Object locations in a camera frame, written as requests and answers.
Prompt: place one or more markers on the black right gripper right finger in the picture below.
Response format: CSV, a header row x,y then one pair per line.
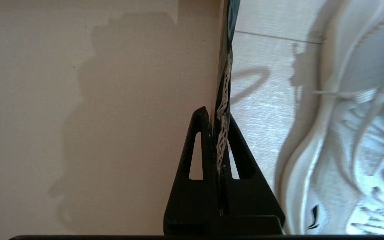
x,y
252,206

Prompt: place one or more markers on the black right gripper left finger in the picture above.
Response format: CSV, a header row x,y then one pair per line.
x,y
188,206

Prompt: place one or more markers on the white sneaker with black logo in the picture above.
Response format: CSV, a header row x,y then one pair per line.
x,y
345,133

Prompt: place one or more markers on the brown cardboard shoe box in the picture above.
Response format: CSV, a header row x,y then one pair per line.
x,y
78,100

